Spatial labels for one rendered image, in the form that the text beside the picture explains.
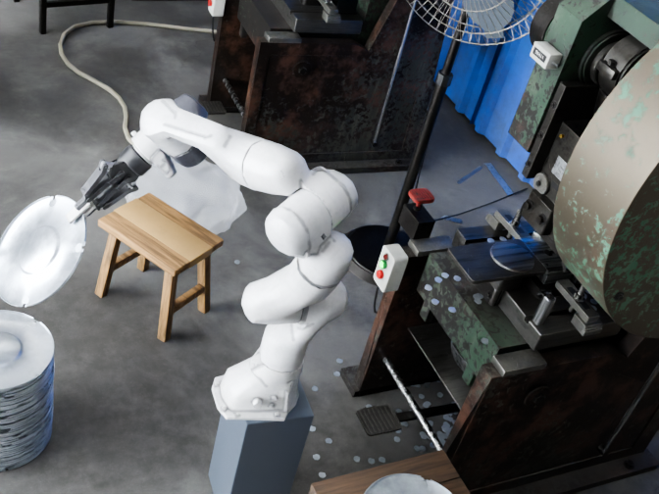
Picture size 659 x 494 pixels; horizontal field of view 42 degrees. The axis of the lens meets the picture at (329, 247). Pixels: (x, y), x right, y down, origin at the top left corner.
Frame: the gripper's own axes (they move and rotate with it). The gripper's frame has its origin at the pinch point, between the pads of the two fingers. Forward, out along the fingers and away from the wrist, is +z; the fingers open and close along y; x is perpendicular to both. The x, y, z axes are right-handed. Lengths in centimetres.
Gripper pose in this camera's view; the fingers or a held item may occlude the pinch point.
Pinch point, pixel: (80, 211)
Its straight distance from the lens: 216.4
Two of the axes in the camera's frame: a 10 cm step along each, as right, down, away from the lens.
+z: -7.4, 6.7, 0.7
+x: 5.1, 6.3, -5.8
